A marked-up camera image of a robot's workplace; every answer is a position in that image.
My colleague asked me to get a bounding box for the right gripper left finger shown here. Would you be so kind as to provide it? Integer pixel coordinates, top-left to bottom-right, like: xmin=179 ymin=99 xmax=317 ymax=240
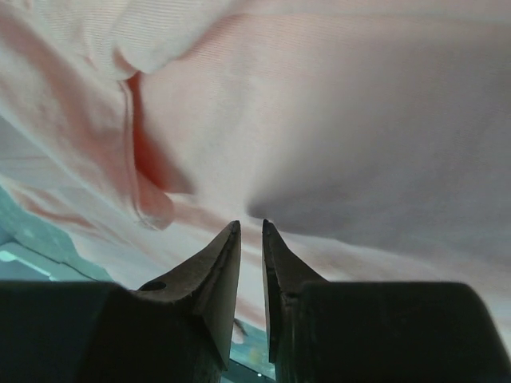
xmin=136 ymin=220 xmax=241 ymax=370

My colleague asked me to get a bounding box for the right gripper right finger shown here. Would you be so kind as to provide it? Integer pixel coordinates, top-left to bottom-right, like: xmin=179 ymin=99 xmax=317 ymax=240
xmin=262 ymin=219 xmax=331 ymax=363

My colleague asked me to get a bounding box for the salmon pink t shirt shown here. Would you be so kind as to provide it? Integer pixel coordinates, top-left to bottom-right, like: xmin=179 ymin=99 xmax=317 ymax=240
xmin=1 ymin=1 xmax=510 ymax=340

